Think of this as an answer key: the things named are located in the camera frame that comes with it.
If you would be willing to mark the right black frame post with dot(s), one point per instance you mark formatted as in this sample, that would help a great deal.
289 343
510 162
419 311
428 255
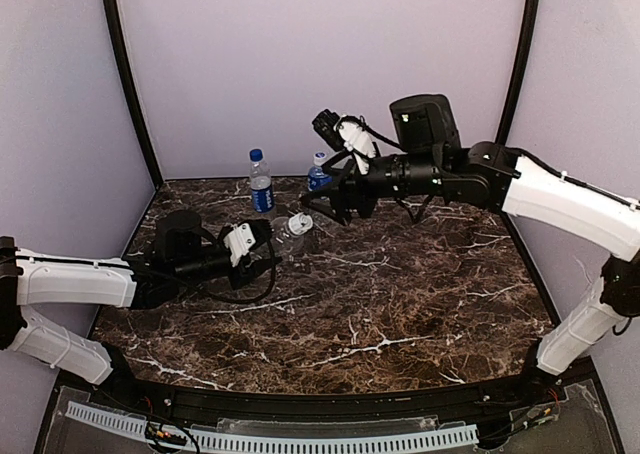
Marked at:
521 57

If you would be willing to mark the clear bottle white cap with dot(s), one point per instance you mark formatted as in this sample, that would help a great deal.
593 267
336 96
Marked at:
289 233

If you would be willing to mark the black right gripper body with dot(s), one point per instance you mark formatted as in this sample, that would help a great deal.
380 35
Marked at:
351 194

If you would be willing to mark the tall bottle blue cap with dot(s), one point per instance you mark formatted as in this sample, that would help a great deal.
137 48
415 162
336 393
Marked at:
260 180

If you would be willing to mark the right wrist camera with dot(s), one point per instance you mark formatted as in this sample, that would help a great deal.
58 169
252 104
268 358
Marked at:
346 135

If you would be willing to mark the left black frame post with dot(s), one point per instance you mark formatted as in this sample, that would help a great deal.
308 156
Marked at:
128 85

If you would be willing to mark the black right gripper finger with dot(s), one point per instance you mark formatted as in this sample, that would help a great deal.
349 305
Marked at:
328 202
341 167

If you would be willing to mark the white slotted cable duct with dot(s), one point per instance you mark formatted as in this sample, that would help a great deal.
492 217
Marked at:
412 435

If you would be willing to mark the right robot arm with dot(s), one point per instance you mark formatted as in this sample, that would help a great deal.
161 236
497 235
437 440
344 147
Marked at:
428 160

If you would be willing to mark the black frame post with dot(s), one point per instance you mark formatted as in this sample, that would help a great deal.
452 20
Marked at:
521 57
128 85

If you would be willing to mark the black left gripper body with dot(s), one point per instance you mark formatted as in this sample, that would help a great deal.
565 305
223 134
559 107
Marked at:
241 274

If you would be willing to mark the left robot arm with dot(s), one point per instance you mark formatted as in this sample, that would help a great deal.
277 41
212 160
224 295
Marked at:
181 254

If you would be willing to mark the short bottle blue label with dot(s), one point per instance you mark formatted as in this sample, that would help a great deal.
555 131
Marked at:
317 178

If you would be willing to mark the black front table rail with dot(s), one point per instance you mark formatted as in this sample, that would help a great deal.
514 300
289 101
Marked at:
475 402

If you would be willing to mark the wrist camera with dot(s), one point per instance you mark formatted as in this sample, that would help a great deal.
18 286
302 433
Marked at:
242 238
346 135

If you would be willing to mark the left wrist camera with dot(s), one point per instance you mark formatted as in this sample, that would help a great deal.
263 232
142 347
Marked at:
242 238

